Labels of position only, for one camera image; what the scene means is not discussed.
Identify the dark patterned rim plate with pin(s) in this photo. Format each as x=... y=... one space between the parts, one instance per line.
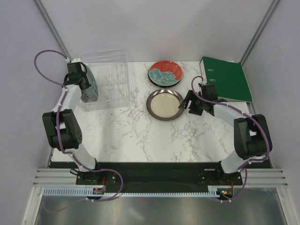
x=163 y=86

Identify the white cable duct right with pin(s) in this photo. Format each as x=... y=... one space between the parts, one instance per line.
x=225 y=191

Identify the brown rimmed cream plate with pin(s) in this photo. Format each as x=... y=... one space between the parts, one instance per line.
x=163 y=104

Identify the aluminium frame rail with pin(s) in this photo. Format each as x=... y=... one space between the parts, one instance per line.
x=266 y=178

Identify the white wire dish rack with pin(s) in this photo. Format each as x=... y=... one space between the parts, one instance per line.
x=110 y=69

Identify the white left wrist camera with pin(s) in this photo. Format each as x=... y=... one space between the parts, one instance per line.
x=75 y=60

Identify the red and teal floral plate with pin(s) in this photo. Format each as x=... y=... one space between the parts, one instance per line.
x=165 y=72

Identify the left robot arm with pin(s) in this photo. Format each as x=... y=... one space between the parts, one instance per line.
x=62 y=129

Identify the white cable duct left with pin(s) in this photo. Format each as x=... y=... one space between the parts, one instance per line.
x=74 y=191

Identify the white cable duct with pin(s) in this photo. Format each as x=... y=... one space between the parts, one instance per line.
x=225 y=191
x=74 y=191

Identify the teal green plate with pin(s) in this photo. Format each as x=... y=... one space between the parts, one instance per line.
x=90 y=94

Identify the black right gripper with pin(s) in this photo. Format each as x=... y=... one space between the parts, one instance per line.
x=191 y=96

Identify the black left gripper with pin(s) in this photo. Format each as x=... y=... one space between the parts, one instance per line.
x=86 y=83

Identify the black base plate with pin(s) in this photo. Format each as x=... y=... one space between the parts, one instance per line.
x=161 y=188

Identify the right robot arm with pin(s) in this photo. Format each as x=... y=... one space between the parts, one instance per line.
x=251 y=136

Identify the green ring binder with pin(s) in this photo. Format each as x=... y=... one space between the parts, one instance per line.
x=228 y=77

